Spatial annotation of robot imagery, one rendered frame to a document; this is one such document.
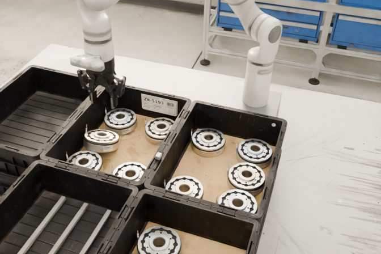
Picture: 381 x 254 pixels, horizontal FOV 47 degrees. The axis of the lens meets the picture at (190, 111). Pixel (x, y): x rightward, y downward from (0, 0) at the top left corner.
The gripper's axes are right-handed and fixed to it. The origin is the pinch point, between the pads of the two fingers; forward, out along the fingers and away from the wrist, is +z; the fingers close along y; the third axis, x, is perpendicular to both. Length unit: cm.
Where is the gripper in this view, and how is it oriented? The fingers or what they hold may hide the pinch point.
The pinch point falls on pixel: (104, 100)
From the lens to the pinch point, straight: 123.1
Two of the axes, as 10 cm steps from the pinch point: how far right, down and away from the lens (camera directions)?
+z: -0.4, 8.0, 5.9
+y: -9.4, -2.3, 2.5
